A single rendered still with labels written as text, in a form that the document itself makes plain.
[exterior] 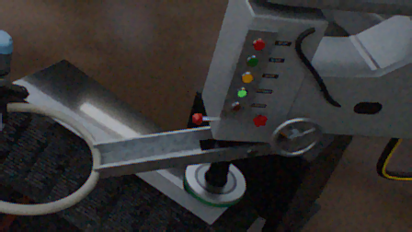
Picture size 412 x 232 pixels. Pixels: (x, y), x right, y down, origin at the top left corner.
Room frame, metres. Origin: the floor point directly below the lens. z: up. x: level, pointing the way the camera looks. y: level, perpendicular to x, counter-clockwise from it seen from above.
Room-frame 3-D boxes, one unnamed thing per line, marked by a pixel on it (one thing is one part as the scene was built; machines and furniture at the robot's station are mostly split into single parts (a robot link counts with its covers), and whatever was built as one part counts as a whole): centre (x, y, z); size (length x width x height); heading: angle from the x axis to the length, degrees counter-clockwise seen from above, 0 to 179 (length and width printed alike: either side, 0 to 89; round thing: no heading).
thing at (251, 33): (1.17, -0.24, 1.35); 0.08 x 0.03 x 0.28; 102
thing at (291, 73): (1.32, -0.36, 1.30); 0.36 x 0.22 x 0.45; 102
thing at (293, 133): (1.21, -0.43, 1.18); 0.15 x 0.10 x 0.15; 102
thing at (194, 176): (1.30, -0.29, 0.82); 0.21 x 0.21 x 0.01
